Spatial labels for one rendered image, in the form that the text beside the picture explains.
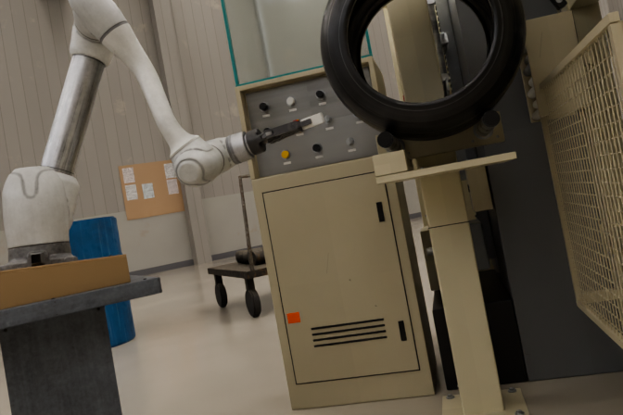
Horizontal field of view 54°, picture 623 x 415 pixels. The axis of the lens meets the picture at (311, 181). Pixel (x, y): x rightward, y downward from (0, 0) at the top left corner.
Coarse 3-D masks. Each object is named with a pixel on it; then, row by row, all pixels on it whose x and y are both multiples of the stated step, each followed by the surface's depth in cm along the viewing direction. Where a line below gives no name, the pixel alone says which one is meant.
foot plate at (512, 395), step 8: (504, 392) 210; (512, 392) 208; (520, 392) 207; (448, 400) 211; (456, 400) 210; (504, 400) 202; (512, 400) 201; (520, 400) 200; (448, 408) 205; (456, 408) 203; (504, 408) 196; (512, 408) 195; (520, 408) 193
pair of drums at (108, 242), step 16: (80, 224) 442; (96, 224) 450; (112, 224) 464; (80, 240) 441; (96, 240) 448; (112, 240) 460; (80, 256) 439; (96, 256) 446; (112, 304) 449; (128, 304) 467; (112, 320) 447; (128, 320) 461; (112, 336) 445; (128, 336) 457
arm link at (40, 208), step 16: (16, 176) 162; (32, 176) 162; (48, 176) 164; (16, 192) 160; (32, 192) 160; (48, 192) 162; (64, 192) 168; (16, 208) 159; (32, 208) 159; (48, 208) 161; (64, 208) 166; (16, 224) 158; (32, 224) 158; (48, 224) 160; (64, 224) 165; (16, 240) 158; (32, 240) 158; (48, 240) 160; (64, 240) 164
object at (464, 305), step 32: (416, 0) 199; (416, 32) 199; (416, 64) 199; (416, 96) 199; (416, 160) 200; (448, 160) 197; (448, 192) 197; (448, 224) 197; (448, 256) 197; (448, 288) 197; (480, 288) 195; (448, 320) 197; (480, 320) 195; (480, 352) 195; (480, 384) 195
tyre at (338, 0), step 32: (352, 0) 165; (384, 0) 190; (480, 0) 184; (512, 0) 158; (352, 32) 192; (512, 32) 157; (352, 64) 165; (512, 64) 159; (352, 96) 167; (384, 96) 163; (448, 96) 160; (480, 96) 159; (384, 128) 168; (416, 128) 164; (448, 128) 164
